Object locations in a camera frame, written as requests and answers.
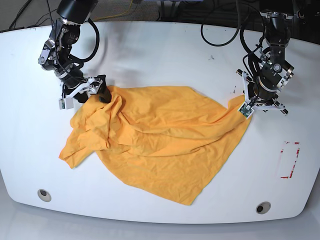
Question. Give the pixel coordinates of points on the table cable grommet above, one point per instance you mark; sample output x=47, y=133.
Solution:
x=44, y=195
x=263, y=207

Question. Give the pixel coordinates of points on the orange t-shirt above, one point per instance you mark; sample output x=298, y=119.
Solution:
x=169, y=141

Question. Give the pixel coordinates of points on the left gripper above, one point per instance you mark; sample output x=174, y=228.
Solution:
x=260, y=97

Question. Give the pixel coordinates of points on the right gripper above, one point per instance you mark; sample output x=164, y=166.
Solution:
x=92, y=86

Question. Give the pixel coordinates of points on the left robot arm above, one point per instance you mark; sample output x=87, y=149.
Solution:
x=267, y=71

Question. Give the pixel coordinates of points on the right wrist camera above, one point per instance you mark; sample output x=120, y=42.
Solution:
x=66, y=103

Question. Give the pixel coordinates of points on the left table cable grommet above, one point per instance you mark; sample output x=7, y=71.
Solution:
x=44, y=195

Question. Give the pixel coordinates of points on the right table cable grommet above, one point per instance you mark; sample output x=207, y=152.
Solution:
x=263, y=207

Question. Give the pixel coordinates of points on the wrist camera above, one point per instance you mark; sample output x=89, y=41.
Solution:
x=66, y=103
x=246, y=110

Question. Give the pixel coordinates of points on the red tape rectangle marking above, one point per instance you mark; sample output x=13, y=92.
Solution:
x=288, y=158

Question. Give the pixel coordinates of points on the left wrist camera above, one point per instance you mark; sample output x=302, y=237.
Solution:
x=246, y=110

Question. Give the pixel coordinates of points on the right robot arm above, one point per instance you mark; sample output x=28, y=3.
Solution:
x=56, y=54

